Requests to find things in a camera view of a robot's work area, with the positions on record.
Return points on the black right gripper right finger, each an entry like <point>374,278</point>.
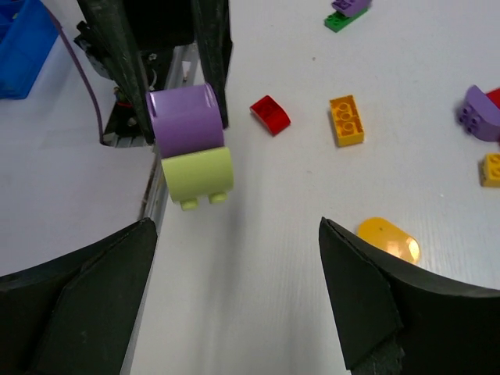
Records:
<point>396,318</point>

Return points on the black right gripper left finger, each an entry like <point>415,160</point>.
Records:
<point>75,314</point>

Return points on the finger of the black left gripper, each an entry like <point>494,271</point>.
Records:
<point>212,34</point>
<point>108,22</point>

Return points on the purple curved lego brick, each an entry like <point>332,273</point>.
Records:
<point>185,120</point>

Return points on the red curved lego brick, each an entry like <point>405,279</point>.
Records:
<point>271,115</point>

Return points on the lime curved lego brick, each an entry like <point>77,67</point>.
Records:
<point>192,176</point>

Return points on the blue plastic bin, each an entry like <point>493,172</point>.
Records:
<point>27,37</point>

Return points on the yellow oval lego brick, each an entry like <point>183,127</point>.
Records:
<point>389,238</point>

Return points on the green lego under purple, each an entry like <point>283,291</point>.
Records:
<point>337,21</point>

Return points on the yellow long lego brick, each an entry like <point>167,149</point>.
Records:
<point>347,125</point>

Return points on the small yellow square lego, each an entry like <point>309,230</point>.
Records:
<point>490,171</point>

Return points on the lilac arched lego brick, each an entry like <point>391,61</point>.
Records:
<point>478,115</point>

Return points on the long red lego brick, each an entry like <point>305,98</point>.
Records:
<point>494,96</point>

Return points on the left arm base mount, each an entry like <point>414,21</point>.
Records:
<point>155,45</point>

